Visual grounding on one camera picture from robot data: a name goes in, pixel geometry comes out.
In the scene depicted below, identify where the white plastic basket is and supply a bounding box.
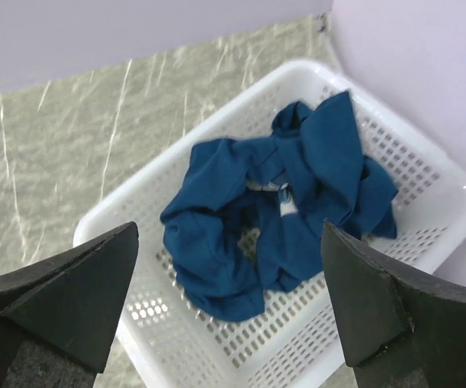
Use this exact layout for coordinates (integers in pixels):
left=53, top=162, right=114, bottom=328
left=73, top=61, right=466, bottom=387

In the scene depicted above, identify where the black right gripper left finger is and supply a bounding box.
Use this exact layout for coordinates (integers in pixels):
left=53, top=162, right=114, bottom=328
left=0, top=221, right=138, bottom=387

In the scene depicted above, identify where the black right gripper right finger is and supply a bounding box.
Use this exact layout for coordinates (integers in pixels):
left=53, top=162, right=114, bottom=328
left=321, top=223, right=466, bottom=387

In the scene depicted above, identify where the blue t shirt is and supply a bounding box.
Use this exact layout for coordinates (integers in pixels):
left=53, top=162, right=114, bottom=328
left=160, top=91, right=398, bottom=323

